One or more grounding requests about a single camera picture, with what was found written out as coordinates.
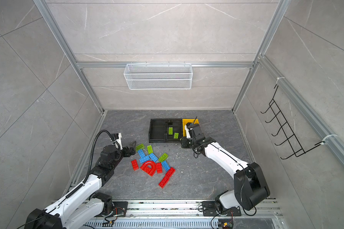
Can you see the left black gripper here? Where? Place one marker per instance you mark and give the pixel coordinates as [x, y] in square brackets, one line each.
[132, 150]

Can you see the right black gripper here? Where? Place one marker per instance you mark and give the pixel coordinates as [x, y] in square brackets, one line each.
[184, 142]

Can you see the blue lego brick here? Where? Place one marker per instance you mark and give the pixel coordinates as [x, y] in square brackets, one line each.
[141, 153]
[153, 157]
[144, 159]
[165, 166]

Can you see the red lego brick diagonal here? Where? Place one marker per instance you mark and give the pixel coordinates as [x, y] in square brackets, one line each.
[163, 182]
[170, 172]

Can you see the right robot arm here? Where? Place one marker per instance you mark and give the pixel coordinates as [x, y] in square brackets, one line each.
[250, 185]

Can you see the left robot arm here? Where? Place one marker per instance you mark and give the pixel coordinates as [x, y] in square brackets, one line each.
[83, 202]

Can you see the green lego brick upright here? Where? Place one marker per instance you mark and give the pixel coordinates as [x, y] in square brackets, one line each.
[150, 149]

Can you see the yellow plastic bin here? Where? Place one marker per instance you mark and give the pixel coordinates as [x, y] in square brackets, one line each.
[185, 124]

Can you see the red lego brick far left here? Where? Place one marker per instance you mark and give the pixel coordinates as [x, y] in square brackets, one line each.
[135, 165]

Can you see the black two-compartment tray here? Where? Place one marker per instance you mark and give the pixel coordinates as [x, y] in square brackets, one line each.
[158, 131]

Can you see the red arch lego piece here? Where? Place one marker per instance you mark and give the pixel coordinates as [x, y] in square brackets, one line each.
[149, 167]

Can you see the red lego brick beside arch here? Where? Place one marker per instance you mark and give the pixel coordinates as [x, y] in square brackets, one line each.
[159, 168]

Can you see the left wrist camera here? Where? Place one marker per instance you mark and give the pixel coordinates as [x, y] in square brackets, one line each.
[116, 140]

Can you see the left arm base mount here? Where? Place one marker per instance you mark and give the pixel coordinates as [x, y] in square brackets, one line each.
[117, 208]

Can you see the white wire mesh basket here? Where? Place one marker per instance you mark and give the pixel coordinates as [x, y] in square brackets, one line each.
[158, 76]

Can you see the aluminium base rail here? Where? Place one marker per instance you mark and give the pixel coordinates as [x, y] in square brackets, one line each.
[183, 213]

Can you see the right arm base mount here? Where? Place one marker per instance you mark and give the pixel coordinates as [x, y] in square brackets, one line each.
[212, 208]

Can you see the black wire hook rack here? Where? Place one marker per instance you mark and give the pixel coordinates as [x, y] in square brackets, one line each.
[285, 128]

